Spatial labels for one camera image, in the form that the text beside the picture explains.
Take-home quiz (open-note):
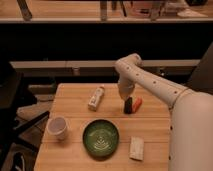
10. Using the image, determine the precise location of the orange carrot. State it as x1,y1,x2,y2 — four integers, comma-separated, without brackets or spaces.
132,98,142,113

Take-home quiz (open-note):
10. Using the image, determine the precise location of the wooden shelf bench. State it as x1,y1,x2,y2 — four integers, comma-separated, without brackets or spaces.
11,59,199,77

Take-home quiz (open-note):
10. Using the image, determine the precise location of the black eraser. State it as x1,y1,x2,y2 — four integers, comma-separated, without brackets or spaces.
124,97,132,114

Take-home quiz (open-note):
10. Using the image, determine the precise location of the black chair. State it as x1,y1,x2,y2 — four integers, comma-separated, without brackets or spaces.
0,61,49,171

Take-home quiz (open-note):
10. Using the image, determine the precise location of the white plastic bottle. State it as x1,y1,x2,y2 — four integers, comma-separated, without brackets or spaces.
88,85,105,111

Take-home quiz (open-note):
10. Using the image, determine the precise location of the white sponge block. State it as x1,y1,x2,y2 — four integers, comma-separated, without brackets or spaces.
129,137,144,161

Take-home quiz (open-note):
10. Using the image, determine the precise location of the green ceramic plate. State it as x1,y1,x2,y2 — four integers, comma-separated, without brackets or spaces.
82,119,119,158

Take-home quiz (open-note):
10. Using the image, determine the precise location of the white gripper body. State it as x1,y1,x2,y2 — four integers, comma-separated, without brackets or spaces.
118,76,135,97

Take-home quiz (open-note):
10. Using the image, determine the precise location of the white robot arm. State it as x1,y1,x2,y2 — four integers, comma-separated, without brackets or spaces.
115,53,213,171

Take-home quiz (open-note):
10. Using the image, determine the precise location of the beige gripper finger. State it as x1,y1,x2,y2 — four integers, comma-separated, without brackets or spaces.
121,94,131,101

